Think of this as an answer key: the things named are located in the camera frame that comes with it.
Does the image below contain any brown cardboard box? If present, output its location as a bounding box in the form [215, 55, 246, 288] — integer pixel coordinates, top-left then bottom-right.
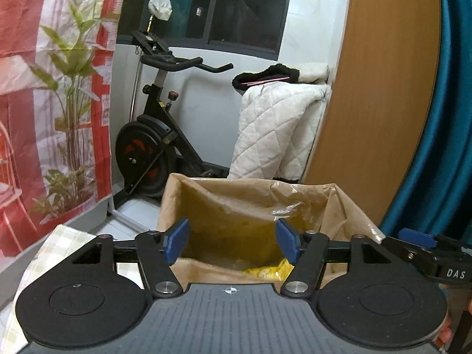
[157, 173, 386, 292]

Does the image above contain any person's right hand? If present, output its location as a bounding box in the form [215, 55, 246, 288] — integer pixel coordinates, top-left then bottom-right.
[435, 317, 455, 353]

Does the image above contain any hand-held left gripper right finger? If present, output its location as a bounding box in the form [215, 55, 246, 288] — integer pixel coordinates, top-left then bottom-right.
[276, 218, 394, 299]

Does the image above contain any white metal floor frame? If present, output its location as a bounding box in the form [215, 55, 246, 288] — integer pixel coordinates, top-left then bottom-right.
[107, 195, 160, 230]

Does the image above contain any dark window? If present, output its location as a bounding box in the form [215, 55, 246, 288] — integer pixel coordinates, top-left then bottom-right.
[118, 0, 296, 61]

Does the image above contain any white quilted blanket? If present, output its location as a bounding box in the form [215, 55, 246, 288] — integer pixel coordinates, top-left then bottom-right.
[228, 81, 330, 183]

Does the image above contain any white plastic bag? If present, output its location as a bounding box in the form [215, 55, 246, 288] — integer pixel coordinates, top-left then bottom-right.
[148, 0, 174, 22]

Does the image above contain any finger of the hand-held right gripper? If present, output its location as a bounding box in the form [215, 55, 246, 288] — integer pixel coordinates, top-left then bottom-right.
[381, 237, 472, 285]
[400, 228, 472, 257]

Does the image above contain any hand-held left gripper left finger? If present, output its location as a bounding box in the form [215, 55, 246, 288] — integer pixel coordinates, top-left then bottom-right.
[70, 218, 191, 299]

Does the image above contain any teal curtain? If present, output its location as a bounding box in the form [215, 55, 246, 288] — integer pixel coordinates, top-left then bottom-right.
[379, 0, 472, 245]

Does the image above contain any yellow snack packet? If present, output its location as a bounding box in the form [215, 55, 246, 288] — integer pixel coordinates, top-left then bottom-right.
[241, 258, 296, 279]

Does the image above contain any red printed wall cloth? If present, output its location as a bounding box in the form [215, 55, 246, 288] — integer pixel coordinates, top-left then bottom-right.
[0, 0, 133, 271]

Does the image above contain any green checked tablecloth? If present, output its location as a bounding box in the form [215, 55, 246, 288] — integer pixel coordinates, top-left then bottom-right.
[0, 224, 97, 354]

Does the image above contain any black exercise bike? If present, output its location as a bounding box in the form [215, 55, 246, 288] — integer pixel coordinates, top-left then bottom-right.
[114, 29, 235, 200]

